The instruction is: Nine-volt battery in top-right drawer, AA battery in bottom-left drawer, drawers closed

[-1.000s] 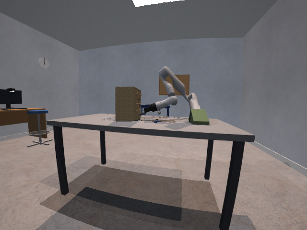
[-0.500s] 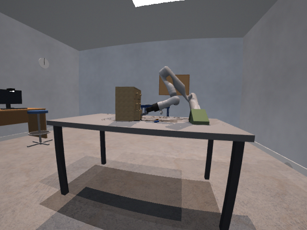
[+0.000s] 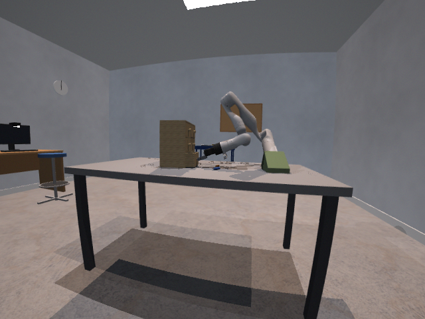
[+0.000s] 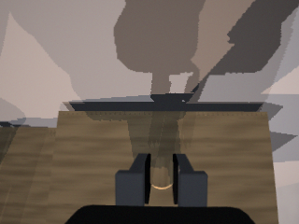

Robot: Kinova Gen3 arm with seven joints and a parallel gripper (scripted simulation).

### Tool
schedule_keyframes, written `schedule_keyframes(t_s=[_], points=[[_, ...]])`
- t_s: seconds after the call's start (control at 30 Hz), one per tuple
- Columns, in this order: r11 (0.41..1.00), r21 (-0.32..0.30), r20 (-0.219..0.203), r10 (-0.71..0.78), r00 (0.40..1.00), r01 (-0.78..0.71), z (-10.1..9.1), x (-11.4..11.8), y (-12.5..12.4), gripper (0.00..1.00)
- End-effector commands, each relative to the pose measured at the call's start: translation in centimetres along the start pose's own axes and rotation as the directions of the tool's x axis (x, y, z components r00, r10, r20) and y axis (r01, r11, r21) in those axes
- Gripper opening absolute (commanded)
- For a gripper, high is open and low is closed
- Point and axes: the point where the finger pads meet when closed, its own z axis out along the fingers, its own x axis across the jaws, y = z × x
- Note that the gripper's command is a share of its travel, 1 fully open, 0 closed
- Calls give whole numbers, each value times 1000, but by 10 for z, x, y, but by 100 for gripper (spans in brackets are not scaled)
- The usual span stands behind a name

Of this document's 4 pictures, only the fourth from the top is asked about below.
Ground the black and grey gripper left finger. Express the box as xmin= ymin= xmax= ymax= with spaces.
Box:
xmin=115 ymin=153 xmax=151 ymax=206

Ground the wooden chest of drawers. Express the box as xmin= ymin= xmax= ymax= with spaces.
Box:
xmin=0 ymin=127 xmax=56 ymax=133

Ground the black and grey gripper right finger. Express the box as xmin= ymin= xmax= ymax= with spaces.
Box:
xmin=172 ymin=154 xmax=207 ymax=207

